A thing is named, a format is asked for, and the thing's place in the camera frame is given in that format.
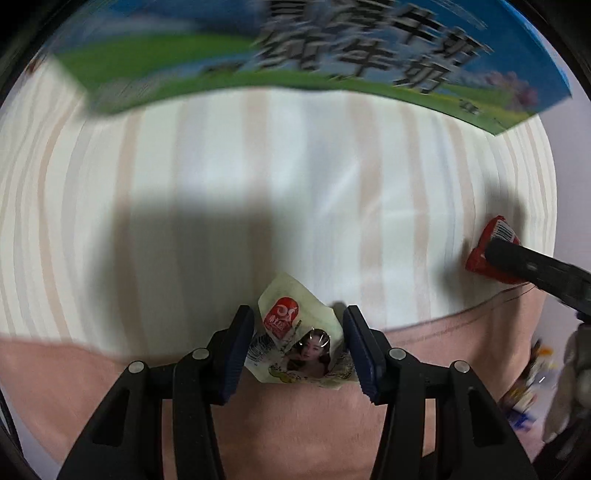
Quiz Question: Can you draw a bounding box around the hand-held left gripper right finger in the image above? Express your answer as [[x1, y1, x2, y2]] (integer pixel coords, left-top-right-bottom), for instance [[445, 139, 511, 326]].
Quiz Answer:
[[342, 305, 539, 480]]

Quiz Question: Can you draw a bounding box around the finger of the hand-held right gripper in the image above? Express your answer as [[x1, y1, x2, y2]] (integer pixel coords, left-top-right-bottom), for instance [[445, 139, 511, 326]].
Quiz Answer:
[[485, 237, 591, 319]]

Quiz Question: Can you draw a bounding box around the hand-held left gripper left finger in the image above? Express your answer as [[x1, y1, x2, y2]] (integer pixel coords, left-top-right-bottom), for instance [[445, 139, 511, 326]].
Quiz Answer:
[[55, 305, 256, 480]]

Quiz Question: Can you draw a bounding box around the red barcode snack packet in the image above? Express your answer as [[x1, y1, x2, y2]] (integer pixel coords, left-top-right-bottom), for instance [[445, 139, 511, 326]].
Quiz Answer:
[[465, 215, 528, 284]]

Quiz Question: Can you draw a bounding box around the pale portrait snack packet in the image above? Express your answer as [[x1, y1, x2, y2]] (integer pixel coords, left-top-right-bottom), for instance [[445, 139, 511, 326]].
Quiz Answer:
[[245, 272, 356, 389]]

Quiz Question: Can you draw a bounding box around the printed cardboard box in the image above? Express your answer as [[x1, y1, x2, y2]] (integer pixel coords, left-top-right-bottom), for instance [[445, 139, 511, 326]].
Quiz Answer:
[[48, 0, 573, 137]]

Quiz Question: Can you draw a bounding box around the pink blanket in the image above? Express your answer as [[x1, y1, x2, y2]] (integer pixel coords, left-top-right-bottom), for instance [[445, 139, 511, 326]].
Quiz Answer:
[[0, 291, 549, 480]]

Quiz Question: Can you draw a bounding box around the blurred colourful clutter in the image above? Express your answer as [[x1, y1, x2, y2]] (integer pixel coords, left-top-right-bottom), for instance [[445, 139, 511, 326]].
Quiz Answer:
[[503, 340, 555, 431]]

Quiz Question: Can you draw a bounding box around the grey white cloth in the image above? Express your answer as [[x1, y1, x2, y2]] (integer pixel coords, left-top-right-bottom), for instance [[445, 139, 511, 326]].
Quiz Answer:
[[542, 318, 591, 445]]

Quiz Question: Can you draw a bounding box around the striped bed sheet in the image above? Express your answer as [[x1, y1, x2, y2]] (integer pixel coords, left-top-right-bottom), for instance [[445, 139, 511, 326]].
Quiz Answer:
[[0, 46, 555, 361]]

